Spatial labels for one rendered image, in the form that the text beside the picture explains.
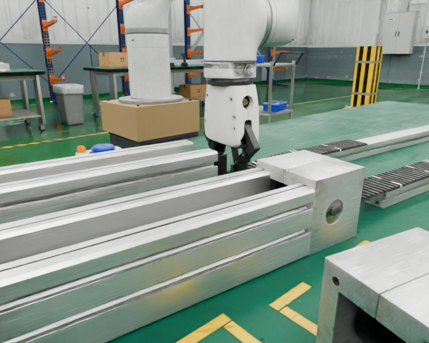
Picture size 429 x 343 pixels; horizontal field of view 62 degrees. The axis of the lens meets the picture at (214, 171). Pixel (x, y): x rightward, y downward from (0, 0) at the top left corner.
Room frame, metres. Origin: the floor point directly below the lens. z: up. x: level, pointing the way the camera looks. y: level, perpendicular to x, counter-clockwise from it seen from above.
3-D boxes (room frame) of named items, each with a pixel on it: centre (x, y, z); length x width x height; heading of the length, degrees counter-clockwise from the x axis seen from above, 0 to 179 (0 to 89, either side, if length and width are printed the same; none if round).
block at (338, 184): (0.45, -0.11, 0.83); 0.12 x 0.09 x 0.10; 34
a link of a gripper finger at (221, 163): (0.64, 0.00, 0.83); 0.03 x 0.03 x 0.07; 34
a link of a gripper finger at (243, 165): (0.57, -0.05, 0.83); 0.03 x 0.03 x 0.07; 34
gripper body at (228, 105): (0.60, -0.02, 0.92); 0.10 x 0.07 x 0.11; 34
